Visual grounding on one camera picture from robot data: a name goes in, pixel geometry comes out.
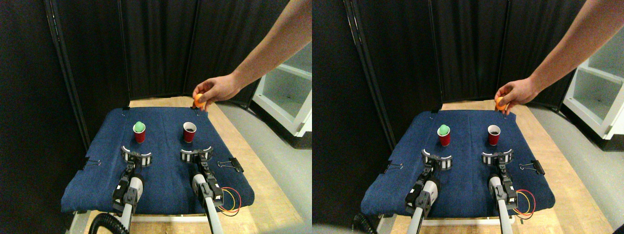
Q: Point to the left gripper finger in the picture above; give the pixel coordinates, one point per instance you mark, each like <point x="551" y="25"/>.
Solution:
<point x="426" y="156"/>
<point x="446" y="164"/>
<point x="126" y="153"/>
<point x="146" y="160"/>

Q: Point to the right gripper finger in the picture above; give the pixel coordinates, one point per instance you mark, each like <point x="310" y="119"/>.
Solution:
<point x="507" y="156"/>
<point x="206" y="153"/>
<point x="488" y="158"/>
<point x="186" y="155"/>

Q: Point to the red cup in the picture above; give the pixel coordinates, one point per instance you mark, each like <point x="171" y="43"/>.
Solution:
<point x="494" y="140"/>
<point x="140" y="138"/>
<point x="189" y="137"/>
<point x="444" y="141"/>

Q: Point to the green ball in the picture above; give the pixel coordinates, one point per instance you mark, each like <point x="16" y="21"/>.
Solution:
<point x="139" y="126"/>
<point x="444" y="129"/>

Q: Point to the orange ball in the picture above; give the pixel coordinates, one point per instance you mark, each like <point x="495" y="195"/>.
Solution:
<point x="500" y="103"/>
<point x="199" y="101"/>

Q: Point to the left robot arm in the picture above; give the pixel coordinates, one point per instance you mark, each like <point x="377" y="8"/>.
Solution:
<point x="129" y="187"/>
<point x="423" y="195"/>

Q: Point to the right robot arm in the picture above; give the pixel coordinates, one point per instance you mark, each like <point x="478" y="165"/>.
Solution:
<point x="504" y="214"/>
<point x="212" y="214"/>

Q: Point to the person's hand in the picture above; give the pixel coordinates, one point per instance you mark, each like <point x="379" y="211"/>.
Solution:
<point x="520" y="91"/>
<point x="219" y="87"/>

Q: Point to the dark blue cloth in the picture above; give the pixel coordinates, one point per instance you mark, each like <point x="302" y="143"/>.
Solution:
<point x="165" y="185"/>
<point x="468" y="187"/>

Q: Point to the white shelf unit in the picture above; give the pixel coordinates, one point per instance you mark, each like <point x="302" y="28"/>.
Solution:
<point x="287" y="92"/>
<point x="599" y="92"/>

